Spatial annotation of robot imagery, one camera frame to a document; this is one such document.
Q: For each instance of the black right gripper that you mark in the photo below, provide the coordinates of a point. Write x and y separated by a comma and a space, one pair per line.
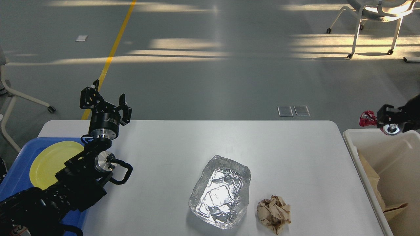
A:
408, 115

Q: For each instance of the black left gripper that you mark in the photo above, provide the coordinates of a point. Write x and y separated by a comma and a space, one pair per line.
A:
105, 120

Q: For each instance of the crushed red soda can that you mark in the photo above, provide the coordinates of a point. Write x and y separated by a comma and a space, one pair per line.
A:
368, 118

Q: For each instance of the yellow plastic plate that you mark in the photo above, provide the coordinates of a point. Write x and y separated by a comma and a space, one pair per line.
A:
50, 161

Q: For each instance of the wooden board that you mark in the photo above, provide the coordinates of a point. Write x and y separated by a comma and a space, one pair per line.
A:
390, 211

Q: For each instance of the aluminium foil tray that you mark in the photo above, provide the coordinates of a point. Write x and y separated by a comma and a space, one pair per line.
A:
220, 197

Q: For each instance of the brown paper ball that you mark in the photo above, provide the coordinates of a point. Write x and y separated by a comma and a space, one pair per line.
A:
274, 214

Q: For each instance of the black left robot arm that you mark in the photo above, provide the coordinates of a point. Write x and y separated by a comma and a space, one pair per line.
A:
80, 184

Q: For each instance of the white plastic bin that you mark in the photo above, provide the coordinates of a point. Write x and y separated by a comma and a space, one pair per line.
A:
396, 160

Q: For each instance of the white office chair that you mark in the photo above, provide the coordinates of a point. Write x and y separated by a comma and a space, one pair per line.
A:
378, 11

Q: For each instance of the white chair base left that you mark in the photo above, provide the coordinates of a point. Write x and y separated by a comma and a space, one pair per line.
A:
13, 95

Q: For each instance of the blue plastic tray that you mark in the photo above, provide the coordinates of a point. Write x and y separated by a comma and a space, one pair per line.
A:
16, 177

